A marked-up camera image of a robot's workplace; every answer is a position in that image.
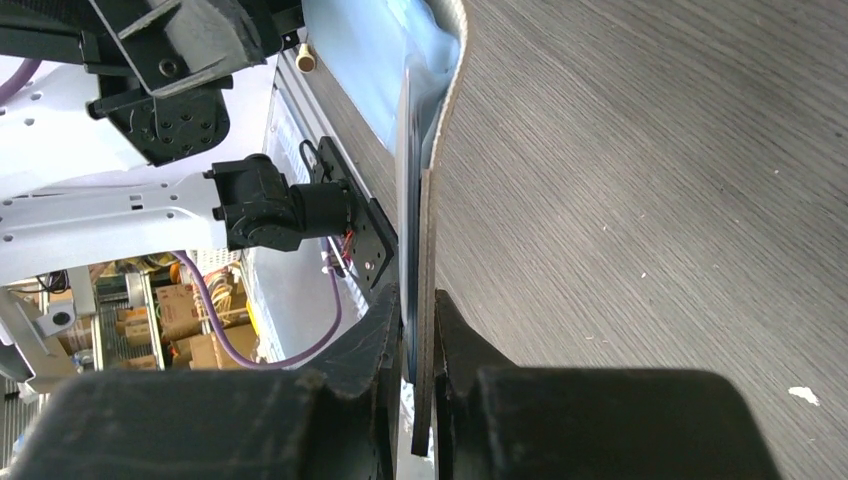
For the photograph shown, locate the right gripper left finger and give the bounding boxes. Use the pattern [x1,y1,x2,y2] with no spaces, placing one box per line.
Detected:
[10,285,402,479]

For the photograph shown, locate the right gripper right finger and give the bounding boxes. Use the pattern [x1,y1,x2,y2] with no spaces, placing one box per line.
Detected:
[434,290,780,479]

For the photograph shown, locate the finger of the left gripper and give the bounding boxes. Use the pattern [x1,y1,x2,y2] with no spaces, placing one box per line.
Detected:
[90,0,304,98]

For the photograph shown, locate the clear plastic card holder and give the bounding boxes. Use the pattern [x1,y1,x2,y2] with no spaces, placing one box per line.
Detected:
[303,1,469,383]

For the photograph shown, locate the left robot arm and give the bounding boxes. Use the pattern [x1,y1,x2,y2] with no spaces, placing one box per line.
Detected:
[1,1,359,284]

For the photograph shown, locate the small beige cylinder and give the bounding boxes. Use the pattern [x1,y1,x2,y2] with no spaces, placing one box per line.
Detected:
[295,43,317,73]

